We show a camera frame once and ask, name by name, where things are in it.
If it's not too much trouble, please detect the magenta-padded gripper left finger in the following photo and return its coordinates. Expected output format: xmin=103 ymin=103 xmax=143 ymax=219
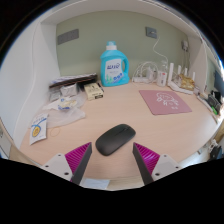
xmin=41 ymin=142 xmax=93 ymax=186

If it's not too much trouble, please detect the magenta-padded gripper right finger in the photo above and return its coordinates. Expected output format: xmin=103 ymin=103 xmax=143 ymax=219
xmin=132 ymin=142 xmax=183 ymax=186

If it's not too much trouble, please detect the black computer mouse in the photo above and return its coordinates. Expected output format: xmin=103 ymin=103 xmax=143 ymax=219
xmin=95 ymin=123 xmax=137 ymax=157

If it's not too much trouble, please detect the pink printed mouse pad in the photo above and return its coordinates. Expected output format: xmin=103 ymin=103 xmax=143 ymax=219
xmin=138 ymin=89 xmax=193 ymax=116

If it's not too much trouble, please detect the tan rubber band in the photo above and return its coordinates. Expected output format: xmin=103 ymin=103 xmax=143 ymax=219
xmin=49 ymin=126 xmax=62 ymax=138

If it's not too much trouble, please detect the clear plastic bag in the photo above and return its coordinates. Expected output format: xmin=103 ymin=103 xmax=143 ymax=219
xmin=41 ymin=91 xmax=88 ymax=129

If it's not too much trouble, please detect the white sachet with yellow print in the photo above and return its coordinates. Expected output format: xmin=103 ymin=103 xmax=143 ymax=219
xmin=29 ymin=112 xmax=49 ymax=146

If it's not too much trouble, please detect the silver foil packet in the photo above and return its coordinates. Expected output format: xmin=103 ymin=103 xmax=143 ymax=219
xmin=59 ymin=83 xmax=78 ymax=98

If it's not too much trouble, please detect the cream cardboard box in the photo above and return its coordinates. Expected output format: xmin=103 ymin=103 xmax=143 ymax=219
xmin=83 ymin=82 xmax=105 ymax=101

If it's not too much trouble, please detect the white router with antennas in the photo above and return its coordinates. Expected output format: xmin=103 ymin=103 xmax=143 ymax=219
xmin=167 ymin=62 xmax=198 ymax=96

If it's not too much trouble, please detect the white power strip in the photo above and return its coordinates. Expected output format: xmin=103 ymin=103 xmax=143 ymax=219
xmin=131 ymin=76 xmax=152 ymax=84

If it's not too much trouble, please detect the white remote control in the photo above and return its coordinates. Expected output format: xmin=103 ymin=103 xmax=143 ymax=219
xmin=196 ymin=94 xmax=214 ymax=113

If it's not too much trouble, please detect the small clear red-labelled bottle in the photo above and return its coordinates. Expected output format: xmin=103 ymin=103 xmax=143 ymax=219
xmin=156 ymin=64 xmax=169 ymax=88

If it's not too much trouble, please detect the gold snack bag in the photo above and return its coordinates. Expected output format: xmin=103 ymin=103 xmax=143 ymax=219
xmin=178 ymin=73 xmax=196 ymax=92

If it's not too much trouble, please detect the black zip pouch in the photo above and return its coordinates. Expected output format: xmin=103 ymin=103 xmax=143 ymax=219
xmin=207 ymin=92 xmax=223 ymax=114

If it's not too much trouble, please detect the blue detergent bottle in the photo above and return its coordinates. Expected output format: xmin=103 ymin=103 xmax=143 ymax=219
xmin=99 ymin=40 xmax=131 ymax=88

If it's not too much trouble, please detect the white shelf unit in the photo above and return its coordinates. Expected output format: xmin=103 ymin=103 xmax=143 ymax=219
xmin=39 ymin=0 xmax=209 ymax=44

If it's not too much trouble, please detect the white cable bundle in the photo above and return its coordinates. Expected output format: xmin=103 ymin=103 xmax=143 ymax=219
xmin=133 ymin=60 xmax=160 ymax=83

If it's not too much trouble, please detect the white wall cable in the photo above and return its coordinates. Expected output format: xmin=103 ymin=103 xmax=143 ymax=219
xmin=152 ymin=34 xmax=169 ymax=66

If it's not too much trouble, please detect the white wall adapter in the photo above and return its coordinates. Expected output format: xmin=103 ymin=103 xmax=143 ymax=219
xmin=181 ymin=39 xmax=190 ymax=52

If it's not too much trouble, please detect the grey blank wall plate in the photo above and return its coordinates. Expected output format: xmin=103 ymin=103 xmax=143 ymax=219
xmin=56 ymin=28 xmax=80 ymax=46

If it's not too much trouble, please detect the grey wall socket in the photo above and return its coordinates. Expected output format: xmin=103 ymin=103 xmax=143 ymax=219
xmin=145 ymin=26 xmax=158 ymax=39

